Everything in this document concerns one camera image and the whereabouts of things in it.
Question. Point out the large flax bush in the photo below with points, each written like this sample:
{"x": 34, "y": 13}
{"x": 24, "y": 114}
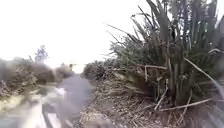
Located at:
{"x": 173, "y": 50}

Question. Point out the low brown bushes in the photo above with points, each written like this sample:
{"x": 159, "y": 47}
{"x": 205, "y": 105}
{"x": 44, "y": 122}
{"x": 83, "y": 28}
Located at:
{"x": 20, "y": 73}

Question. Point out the dry leaf litter ground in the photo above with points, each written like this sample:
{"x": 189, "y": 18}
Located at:
{"x": 116, "y": 110}

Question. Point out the distant tree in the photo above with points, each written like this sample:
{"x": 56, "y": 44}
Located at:
{"x": 41, "y": 55}

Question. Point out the low green bushes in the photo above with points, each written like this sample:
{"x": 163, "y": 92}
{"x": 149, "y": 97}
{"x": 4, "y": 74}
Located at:
{"x": 96, "y": 70}

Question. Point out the grey asphalt path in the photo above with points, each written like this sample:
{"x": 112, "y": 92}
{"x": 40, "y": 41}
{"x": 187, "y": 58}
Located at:
{"x": 75, "y": 91}

